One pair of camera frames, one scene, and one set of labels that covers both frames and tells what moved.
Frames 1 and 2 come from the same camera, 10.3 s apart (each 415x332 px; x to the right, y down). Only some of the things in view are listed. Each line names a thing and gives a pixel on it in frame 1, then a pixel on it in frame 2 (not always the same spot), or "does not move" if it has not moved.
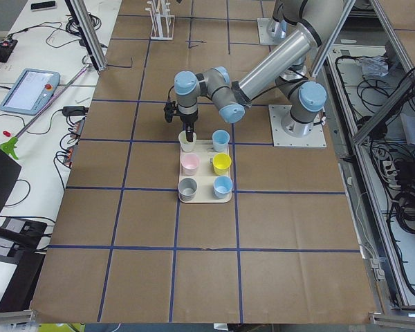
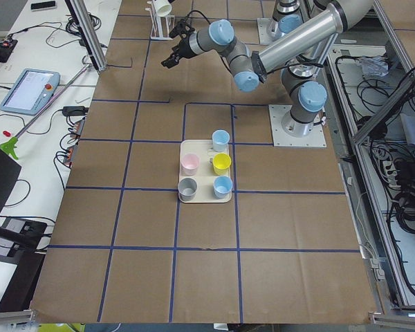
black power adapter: x=75 y=111 does not move
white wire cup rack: x=162 y=22 does not move
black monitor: x=2 y=171 does not move
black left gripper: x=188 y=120 to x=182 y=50
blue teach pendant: x=31 y=91 does not move
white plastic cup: x=187 y=146 to x=163 y=7
